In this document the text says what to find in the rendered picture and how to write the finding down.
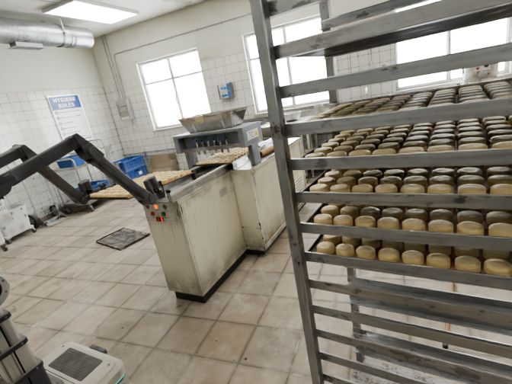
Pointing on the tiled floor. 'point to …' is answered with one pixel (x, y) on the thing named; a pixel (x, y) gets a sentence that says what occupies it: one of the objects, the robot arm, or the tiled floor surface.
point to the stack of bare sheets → (122, 238)
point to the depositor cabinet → (264, 199)
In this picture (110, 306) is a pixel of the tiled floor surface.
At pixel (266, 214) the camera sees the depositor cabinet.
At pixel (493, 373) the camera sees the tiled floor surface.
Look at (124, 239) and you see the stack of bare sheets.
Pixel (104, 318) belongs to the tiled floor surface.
